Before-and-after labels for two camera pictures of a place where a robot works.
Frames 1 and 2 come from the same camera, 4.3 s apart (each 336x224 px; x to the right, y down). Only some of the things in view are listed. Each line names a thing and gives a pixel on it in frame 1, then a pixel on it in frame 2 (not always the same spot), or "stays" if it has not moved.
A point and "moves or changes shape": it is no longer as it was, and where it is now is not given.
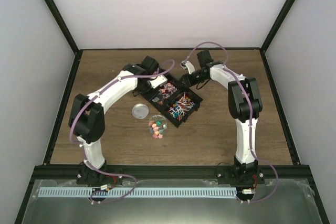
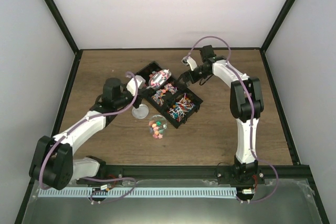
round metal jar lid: (140, 110) stays
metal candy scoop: (158, 97) moves or changes shape
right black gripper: (188, 82) stays
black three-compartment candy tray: (175, 102) stays
